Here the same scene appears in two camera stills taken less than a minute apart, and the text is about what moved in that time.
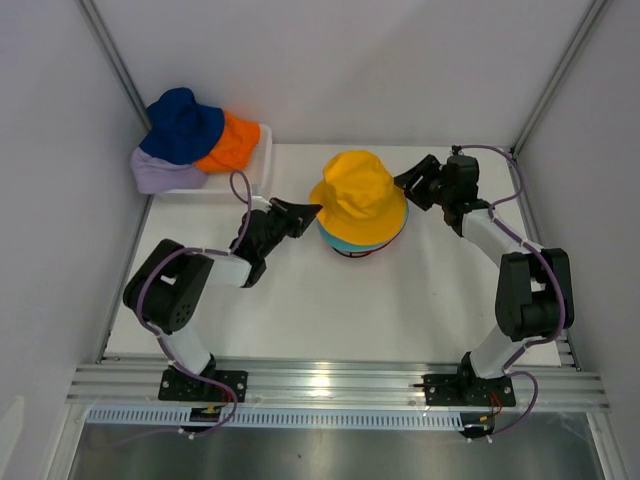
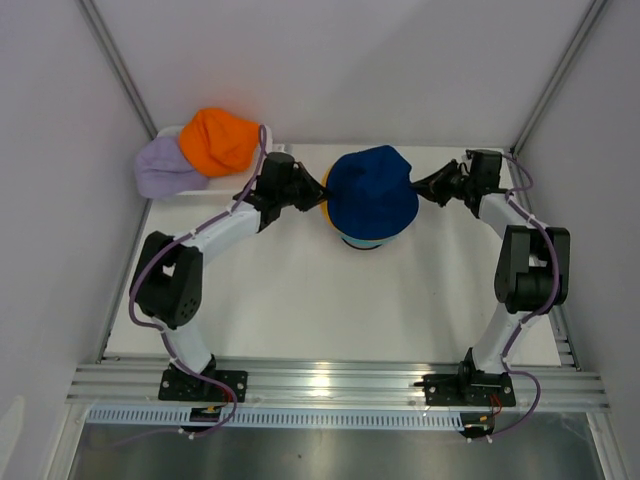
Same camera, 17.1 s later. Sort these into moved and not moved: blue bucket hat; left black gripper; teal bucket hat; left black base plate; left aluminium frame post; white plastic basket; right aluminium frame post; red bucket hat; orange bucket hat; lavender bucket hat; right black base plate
Moved: teal bucket hat; blue bucket hat; red bucket hat; left black gripper
Not moved: left black base plate; right black base plate; right aluminium frame post; white plastic basket; orange bucket hat; left aluminium frame post; lavender bucket hat
